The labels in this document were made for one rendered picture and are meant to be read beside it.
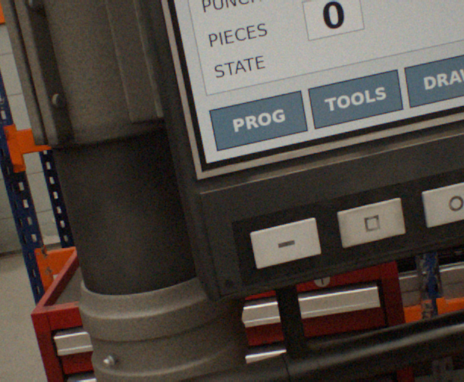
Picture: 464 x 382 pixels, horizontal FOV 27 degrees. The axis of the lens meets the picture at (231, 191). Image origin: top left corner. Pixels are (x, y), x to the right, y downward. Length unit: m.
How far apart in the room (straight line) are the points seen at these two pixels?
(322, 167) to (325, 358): 0.13
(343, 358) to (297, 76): 0.18
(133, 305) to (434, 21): 0.28
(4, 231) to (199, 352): 4.84
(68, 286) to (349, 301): 0.44
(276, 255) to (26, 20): 0.21
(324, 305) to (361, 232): 0.76
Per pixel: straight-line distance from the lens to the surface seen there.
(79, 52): 0.63
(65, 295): 1.47
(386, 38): 0.55
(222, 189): 0.53
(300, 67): 0.53
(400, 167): 0.56
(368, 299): 1.31
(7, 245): 5.53
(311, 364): 0.60
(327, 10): 0.53
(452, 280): 2.84
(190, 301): 0.67
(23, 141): 2.70
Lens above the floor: 1.44
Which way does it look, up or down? 14 degrees down
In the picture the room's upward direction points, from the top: 11 degrees counter-clockwise
